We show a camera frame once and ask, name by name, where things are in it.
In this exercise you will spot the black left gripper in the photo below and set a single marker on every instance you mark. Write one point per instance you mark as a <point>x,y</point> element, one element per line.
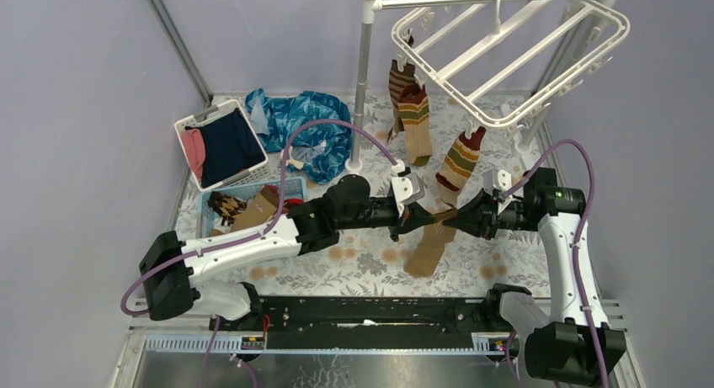
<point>398,221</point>

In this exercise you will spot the pile of assorted socks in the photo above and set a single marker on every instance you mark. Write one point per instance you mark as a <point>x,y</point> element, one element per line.
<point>239,215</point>

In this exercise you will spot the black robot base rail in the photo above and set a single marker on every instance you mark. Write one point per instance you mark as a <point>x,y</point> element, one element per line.
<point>354,323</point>

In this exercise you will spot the tan brown cuff sock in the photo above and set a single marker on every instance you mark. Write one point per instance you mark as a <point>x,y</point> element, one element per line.
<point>424,259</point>

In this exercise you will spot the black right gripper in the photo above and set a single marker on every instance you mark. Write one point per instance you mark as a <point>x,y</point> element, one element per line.
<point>478,216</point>

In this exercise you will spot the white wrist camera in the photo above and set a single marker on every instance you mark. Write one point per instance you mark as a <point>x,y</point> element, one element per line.
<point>406,187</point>
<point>496,183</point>

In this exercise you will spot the pink folded garment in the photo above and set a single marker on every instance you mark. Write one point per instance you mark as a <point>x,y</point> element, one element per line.
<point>195,152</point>

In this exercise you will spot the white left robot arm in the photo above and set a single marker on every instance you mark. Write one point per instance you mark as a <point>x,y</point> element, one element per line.
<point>178,276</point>

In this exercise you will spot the red cuff multicolour sock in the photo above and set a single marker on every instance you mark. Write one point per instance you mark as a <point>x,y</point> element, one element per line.
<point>414,114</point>
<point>458,165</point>

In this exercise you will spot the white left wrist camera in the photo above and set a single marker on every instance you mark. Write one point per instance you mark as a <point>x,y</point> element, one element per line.
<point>406,187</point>

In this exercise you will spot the white clip drying hanger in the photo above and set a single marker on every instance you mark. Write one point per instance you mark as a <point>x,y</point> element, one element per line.
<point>507,96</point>

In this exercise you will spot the dark navy folded garment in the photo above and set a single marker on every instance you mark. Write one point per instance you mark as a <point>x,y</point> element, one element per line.
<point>231,147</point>

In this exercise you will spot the light blue sock basket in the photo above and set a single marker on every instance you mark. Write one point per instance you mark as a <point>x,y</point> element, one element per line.
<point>208,218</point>

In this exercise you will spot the white plastic basket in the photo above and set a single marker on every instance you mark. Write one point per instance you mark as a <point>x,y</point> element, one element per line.
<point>209,115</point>

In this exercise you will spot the floral patterned table mat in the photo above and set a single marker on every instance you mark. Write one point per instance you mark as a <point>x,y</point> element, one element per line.
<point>367,262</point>

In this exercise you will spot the silver white drying rack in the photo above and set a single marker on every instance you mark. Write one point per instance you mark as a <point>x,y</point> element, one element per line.
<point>509,15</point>

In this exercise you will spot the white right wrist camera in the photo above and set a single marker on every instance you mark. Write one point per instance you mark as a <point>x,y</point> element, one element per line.
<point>496,183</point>

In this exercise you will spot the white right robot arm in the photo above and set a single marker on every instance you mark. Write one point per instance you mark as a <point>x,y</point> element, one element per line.
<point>573,343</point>

